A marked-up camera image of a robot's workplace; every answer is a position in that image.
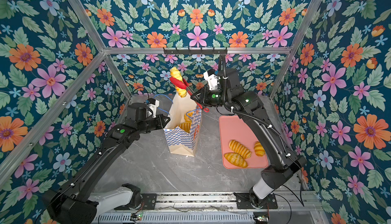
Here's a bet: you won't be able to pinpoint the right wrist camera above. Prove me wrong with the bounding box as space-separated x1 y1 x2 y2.
203 68 219 91

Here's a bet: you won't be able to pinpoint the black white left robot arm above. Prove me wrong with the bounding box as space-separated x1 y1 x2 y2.
43 114 171 224

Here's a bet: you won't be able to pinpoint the black wall hook rail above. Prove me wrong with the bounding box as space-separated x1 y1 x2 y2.
163 48 228 55

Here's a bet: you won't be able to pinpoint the red metal kitchen tongs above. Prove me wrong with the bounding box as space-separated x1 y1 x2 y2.
170 77 210 113

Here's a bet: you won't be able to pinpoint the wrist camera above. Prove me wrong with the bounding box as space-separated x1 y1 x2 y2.
203 68 219 91
145 98 159 118

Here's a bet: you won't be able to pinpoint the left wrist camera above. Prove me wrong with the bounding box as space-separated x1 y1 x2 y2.
145 98 159 118

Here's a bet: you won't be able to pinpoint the braided bread roll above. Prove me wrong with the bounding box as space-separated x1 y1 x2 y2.
170 67 187 98

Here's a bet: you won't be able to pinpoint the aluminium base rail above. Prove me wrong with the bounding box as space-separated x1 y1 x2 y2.
91 190 329 224

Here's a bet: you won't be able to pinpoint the striped long bread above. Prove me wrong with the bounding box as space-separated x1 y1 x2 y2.
178 122 192 133
229 140 252 159

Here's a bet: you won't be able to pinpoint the golden croissant bread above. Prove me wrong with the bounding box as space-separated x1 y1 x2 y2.
224 152 248 168

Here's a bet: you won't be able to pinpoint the blue checkered paper bag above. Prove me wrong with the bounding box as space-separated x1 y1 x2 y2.
164 94 202 157

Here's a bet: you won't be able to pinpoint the orange yellow bun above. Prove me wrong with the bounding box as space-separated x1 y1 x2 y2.
184 111 194 122

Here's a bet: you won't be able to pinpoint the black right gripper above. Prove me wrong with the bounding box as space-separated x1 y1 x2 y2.
190 87 232 108

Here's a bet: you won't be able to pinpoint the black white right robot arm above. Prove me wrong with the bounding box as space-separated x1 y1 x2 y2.
190 87 307 208

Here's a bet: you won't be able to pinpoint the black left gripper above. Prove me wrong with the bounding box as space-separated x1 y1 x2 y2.
137 112 173 134

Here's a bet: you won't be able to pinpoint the pink plastic tray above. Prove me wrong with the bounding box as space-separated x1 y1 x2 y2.
219 116 269 170

